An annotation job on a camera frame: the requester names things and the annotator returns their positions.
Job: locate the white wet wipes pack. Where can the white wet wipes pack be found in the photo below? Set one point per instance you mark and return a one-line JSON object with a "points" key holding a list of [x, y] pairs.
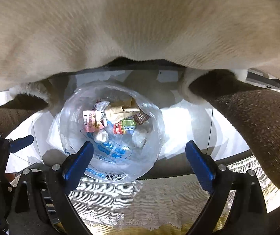
{"points": [[99, 108]]}

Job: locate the large white tissue ball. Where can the large white tissue ball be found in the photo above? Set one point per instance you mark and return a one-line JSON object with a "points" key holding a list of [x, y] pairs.
{"points": [[140, 136]]}

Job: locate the clear plastic trash bag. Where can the clear plastic trash bag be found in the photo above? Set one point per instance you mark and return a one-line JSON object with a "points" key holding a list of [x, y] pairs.
{"points": [[118, 160]]}

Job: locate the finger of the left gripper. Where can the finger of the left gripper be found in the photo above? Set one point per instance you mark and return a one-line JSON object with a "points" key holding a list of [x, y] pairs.
{"points": [[20, 143]]}

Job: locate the beige plush bed blanket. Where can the beige plush bed blanket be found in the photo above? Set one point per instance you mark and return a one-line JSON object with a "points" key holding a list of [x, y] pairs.
{"points": [[41, 38]]}

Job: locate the yellow red snack packet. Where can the yellow red snack packet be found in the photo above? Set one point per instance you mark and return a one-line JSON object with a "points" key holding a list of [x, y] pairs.
{"points": [[125, 126]]}

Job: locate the brown paper bag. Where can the brown paper bag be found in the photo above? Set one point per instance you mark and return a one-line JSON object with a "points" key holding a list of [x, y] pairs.
{"points": [[117, 111]]}

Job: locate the pink cake box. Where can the pink cake box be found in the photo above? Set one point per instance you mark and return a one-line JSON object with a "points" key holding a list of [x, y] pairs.
{"points": [[90, 122]]}

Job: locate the dark brown snack wrapper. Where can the dark brown snack wrapper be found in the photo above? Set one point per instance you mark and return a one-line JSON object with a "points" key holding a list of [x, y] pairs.
{"points": [[141, 117]]}

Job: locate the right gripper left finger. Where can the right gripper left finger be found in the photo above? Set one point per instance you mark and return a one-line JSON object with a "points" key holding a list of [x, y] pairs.
{"points": [[41, 204]]}

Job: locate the small white tissue ball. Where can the small white tissue ball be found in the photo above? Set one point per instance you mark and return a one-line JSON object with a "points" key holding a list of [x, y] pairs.
{"points": [[101, 136]]}

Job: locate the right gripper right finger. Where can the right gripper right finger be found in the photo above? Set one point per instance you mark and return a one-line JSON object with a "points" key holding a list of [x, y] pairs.
{"points": [[248, 213]]}

